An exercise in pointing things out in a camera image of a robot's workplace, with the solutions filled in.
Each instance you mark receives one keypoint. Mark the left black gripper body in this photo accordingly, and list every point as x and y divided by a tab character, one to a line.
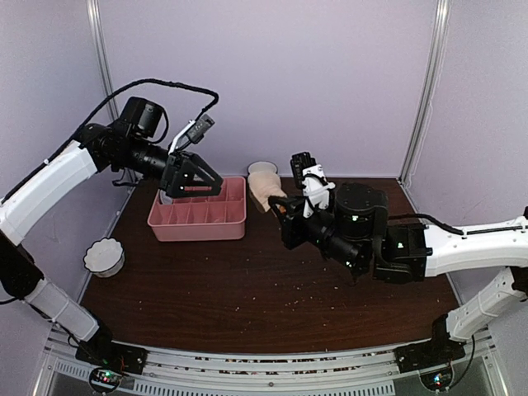
171	170

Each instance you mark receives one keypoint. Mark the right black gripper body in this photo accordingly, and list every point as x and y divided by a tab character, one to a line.
291	238

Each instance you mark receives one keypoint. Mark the beige striped ribbed sock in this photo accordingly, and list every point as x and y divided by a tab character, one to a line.
263	185

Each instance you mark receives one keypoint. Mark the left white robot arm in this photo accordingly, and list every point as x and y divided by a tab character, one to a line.
126	143

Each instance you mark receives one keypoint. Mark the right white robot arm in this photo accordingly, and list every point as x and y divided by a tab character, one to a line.
351	225

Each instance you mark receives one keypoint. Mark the pink divided organizer tray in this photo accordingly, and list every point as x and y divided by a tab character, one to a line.
207	218

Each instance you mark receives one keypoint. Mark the black and white bowl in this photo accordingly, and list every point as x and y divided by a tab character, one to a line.
262	166

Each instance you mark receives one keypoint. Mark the white fluted bowl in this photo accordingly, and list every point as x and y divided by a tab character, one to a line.
105	258

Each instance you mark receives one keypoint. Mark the right round control board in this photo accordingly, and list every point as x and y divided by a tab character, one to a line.
437	380

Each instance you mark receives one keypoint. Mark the round control board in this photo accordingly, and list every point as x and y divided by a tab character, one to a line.
437	380
103	380

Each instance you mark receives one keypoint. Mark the left round control board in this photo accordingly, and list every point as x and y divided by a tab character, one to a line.
103	380

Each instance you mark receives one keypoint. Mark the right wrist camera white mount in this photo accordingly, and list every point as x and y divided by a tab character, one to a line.
311	181

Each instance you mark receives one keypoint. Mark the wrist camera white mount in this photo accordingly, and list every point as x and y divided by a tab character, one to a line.
191	134
311	181

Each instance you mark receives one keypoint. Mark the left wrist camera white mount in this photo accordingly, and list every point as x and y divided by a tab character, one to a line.
191	134

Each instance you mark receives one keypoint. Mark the aluminium front rail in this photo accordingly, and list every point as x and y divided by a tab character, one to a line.
366	371

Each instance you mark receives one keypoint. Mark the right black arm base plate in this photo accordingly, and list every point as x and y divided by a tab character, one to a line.
423	355

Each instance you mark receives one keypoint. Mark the left aluminium frame post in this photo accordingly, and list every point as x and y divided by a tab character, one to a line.
94	21

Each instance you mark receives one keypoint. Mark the aluminium frame post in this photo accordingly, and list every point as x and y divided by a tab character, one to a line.
432	75
94	21

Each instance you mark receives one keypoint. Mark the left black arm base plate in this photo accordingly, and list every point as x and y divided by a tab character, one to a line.
115	356

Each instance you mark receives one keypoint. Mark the right aluminium frame post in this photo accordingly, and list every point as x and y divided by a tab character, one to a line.
432	75

